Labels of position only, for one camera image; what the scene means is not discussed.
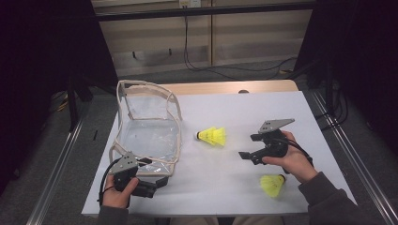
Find black horizontal bar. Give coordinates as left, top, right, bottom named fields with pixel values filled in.
left=95, top=2, right=317, bottom=23

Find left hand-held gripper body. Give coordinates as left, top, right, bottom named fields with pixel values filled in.
left=110, top=151, right=158, bottom=199

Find white power outlet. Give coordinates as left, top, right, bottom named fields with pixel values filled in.
left=178, top=0, right=202, bottom=8

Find dark curtain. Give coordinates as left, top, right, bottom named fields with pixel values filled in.
left=0, top=0, right=118, bottom=195
left=294, top=0, right=398, bottom=154

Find person's left hand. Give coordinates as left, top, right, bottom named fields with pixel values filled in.
left=101, top=175, right=140, bottom=210

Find clear bag with beige trim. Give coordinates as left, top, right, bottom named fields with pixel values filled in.
left=108, top=80, right=183, bottom=177

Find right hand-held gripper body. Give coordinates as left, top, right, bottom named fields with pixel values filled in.
left=257, top=117, right=296, bottom=165

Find black hanging wall cable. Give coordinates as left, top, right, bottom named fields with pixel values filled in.
left=182, top=6, right=299, bottom=81

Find yellow floor cable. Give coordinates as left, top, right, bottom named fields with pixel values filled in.
left=50, top=92, right=71, bottom=113

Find aluminium floor rail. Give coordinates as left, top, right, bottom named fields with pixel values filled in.
left=26, top=115, right=90, bottom=225
left=308, top=90, right=398, bottom=225

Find white table cover board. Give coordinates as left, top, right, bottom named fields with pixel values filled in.
left=81, top=90, right=361, bottom=218

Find person's right hand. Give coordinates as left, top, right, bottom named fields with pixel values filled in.
left=262, top=130, right=318, bottom=185

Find black floor cables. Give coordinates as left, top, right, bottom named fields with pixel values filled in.
left=314, top=87, right=350, bottom=132

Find right hand-held gripper black cable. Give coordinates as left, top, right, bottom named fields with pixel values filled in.
left=275, top=139, right=314, bottom=167

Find black metal stand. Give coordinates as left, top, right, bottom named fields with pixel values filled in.
left=323, top=59, right=336, bottom=116
left=67, top=74, right=95, bottom=132

